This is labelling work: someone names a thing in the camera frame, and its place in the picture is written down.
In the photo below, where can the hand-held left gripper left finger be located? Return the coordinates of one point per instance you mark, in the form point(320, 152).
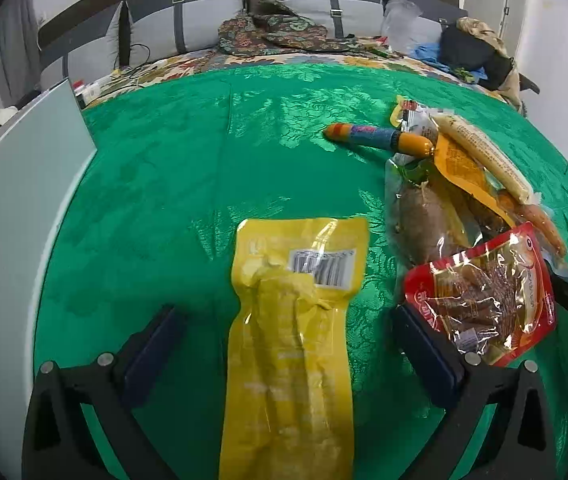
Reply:
point(151, 355)

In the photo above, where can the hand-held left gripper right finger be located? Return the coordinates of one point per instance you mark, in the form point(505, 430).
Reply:
point(429, 355)

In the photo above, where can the red snack packet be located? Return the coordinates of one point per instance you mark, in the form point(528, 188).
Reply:
point(489, 300)

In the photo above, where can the clear sweet potato packet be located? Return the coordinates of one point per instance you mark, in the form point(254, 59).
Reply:
point(419, 220)

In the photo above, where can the yellow snack packet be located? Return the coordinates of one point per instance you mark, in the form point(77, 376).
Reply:
point(289, 385)

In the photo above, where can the long pale sausage stick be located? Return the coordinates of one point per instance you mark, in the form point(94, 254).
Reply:
point(484, 157)

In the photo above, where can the orange snack packet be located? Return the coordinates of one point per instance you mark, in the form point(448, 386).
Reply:
point(456, 170)

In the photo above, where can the white storage box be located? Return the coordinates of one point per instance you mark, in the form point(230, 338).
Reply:
point(8, 210)

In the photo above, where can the clear packet of orange sausages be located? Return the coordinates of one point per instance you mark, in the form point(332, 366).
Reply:
point(544, 222)

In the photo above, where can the green patterned blanket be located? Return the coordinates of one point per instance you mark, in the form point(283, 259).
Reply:
point(188, 160)

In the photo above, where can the orange sausage with blue label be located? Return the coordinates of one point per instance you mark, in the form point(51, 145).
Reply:
point(379, 137)

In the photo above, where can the small white and red box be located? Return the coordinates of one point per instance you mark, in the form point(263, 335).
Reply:
point(81, 91)

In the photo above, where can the black bag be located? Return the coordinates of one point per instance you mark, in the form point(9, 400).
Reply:
point(464, 50)

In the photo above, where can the floral bed sheet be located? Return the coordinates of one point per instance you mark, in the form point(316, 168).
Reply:
point(178, 65)

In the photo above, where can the beige camouflage cloth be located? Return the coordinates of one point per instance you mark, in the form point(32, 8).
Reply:
point(481, 27)

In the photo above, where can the blue cloth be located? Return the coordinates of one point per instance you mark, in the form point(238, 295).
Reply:
point(426, 52)

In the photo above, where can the grey headboard cushion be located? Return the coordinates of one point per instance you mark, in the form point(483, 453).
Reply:
point(429, 27)
point(88, 45)
point(309, 10)
point(198, 15)

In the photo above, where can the clear plastic bag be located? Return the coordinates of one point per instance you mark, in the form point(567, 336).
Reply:
point(404, 25)

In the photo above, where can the grey curtain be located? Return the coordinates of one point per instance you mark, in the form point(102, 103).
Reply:
point(8, 50)

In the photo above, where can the camouflage garment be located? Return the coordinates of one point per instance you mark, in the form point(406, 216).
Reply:
point(264, 35)

